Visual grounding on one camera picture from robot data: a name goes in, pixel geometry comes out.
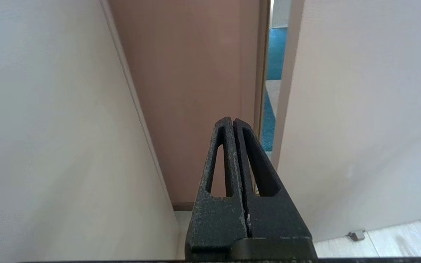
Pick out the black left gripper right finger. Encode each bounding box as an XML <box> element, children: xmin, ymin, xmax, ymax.
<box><xmin>234</xmin><ymin>118</ymin><xmax>317</xmax><ymax>259</ymax></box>

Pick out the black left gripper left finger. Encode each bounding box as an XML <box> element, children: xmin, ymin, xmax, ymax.
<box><xmin>185</xmin><ymin>117</ymin><xmax>248</xmax><ymax>260</ymax></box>

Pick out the grey metal door stopper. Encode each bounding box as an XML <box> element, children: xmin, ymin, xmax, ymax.
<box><xmin>346</xmin><ymin>229</ymin><xmax>366</xmax><ymax>241</ymax></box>

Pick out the cream white door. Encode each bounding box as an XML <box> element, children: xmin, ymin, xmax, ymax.
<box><xmin>271</xmin><ymin>0</ymin><xmax>421</xmax><ymax>242</ymax></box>

